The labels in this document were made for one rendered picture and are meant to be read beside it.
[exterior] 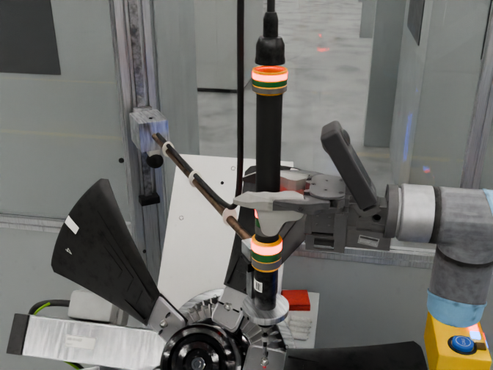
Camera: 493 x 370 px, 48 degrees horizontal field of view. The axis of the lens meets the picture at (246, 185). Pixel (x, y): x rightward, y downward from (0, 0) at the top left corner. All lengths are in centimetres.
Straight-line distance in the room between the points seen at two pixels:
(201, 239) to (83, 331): 30
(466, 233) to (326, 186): 18
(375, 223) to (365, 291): 94
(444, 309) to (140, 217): 91
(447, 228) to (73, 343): 72
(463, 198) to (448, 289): 13
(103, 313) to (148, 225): 43
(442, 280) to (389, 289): 90
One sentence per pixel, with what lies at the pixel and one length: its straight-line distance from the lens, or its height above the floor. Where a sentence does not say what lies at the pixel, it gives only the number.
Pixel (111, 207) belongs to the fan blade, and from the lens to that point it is 95.
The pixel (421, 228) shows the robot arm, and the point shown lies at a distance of 72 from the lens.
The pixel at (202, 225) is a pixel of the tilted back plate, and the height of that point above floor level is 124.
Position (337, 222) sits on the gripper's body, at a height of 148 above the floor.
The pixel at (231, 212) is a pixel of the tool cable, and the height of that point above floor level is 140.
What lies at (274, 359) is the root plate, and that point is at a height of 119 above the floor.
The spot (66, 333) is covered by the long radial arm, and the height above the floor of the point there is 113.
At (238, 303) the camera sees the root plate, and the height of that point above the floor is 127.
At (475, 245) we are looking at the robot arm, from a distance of 74.
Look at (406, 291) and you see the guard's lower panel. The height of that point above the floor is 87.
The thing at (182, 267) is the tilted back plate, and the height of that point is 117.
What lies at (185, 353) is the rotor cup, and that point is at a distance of 88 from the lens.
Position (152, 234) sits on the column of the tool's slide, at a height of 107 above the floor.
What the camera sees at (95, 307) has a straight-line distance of 114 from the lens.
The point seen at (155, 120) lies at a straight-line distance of 128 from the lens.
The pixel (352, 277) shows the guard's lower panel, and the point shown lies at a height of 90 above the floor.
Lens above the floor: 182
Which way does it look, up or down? 25 degrees down
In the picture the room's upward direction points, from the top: straight up
